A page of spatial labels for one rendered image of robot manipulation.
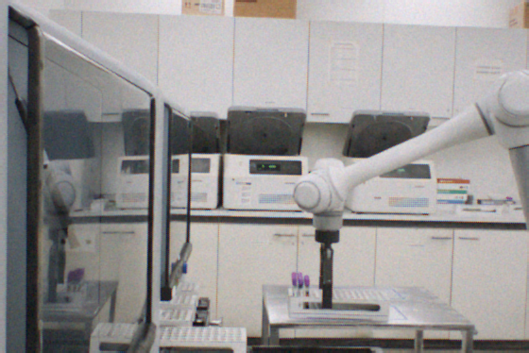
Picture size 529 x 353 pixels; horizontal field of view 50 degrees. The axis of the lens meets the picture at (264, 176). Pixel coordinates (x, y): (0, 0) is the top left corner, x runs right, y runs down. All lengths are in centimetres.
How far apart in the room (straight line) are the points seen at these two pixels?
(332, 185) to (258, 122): 244
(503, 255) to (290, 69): 189
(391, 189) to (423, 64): 94
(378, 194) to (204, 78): 140
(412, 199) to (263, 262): 106
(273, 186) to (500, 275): 161
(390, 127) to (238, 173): 113
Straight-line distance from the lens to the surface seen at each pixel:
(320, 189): 148
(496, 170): 472
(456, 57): 427
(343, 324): 171
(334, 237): 170
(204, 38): 401
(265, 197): 367
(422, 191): 386
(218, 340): 139
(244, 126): 394
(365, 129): 404
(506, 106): 139
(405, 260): 388
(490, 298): 414
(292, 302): 171
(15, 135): 110
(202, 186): 366
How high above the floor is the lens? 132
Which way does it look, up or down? 3 degrees down
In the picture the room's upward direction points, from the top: 2 degrees clockwise
